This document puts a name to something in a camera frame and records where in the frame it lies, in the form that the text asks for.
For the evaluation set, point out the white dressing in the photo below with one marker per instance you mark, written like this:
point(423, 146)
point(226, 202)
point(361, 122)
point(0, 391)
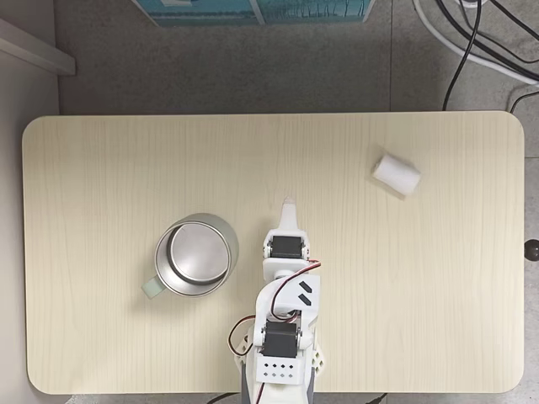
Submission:
point(398, 174)

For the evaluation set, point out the blue printed box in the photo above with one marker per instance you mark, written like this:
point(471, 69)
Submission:
point(252, 10)

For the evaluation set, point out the black round knob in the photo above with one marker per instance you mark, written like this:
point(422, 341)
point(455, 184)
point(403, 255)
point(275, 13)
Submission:
point(532, 250)

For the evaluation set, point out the white shelf board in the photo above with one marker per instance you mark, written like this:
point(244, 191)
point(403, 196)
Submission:
point(38, 50)

